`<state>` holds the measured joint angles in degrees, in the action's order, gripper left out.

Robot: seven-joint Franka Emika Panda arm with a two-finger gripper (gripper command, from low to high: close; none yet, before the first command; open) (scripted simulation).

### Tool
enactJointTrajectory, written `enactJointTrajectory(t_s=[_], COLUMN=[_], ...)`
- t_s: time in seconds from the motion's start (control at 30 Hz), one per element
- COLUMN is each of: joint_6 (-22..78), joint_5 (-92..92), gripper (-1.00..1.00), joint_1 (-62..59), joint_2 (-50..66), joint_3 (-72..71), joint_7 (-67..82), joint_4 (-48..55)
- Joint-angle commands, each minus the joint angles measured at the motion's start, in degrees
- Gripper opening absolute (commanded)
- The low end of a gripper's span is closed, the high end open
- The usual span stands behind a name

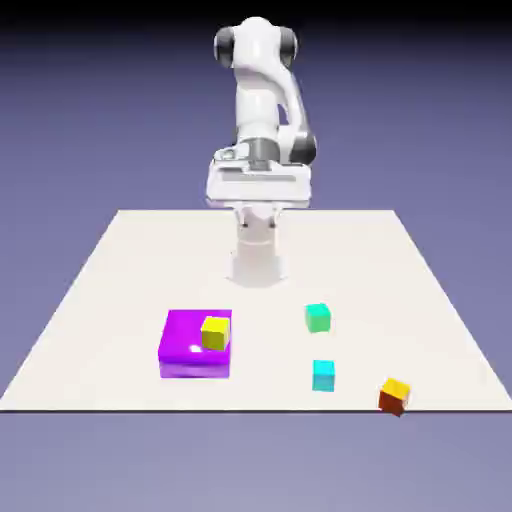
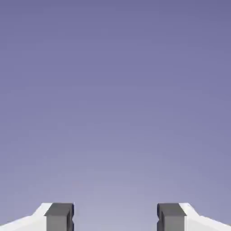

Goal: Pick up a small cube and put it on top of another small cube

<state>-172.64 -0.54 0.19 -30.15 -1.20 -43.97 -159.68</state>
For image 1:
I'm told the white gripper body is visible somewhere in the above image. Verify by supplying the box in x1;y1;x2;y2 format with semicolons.
205;158;313;210

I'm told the small green cube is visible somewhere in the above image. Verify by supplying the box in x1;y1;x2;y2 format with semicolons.
304;302;332;334

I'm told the small yellow cube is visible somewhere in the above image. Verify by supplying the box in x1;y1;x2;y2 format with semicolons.
200;315;232;353

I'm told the small cyan cube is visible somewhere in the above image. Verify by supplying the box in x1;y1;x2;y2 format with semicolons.
311;359;336;394

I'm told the small orange cube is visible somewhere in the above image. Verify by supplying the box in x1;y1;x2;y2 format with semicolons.
377;376;412;418

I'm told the large purple box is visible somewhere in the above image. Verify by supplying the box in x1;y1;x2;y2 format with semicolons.
157;308;233;380

